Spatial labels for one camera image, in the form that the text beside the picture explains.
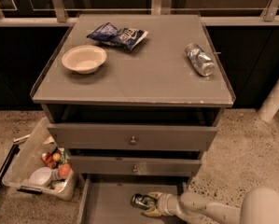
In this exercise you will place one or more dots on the white paper bowl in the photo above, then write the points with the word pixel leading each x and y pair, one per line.
pixel 84 59

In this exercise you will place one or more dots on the grey bottom drawer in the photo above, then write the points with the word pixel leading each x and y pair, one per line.
pixel 107 199

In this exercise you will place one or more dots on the grey drawer cabinet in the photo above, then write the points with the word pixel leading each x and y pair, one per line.
pixel 154 84

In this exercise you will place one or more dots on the silver blue soda can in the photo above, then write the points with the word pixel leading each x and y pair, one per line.
pixel 202 63

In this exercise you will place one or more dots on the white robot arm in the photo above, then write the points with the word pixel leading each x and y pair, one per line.
pixel 239 180

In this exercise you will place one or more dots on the black bar on floor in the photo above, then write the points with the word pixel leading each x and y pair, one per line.
pixel 13 151

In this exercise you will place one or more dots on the green soda can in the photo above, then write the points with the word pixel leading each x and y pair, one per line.
pixel 143 202

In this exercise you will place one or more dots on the grey middle drawer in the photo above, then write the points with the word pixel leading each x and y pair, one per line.
pixel 134 166

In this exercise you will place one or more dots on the orange fruit in bin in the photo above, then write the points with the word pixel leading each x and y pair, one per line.
pixel 64 171

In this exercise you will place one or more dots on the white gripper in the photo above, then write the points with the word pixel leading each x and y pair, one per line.
pixel 164 203

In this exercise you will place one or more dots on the clear plastic storage bin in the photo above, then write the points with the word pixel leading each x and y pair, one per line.
pixel 28 160

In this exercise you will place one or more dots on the metal window railing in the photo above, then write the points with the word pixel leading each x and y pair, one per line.
pixel 211 12

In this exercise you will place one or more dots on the white cup in bin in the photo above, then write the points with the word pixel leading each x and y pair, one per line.
pixel 41 177

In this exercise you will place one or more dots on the grey drawer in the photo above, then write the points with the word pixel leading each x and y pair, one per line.
pixel 107 199
pixel 134 166
pixel 132 137

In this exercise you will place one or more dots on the grey top drawer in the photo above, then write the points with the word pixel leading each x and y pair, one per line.
pixel 132 137

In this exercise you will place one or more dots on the blue chip bag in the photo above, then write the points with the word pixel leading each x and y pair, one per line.
pixel 110 35

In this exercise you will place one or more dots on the red snack packet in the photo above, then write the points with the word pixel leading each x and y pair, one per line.
pixel 48 160

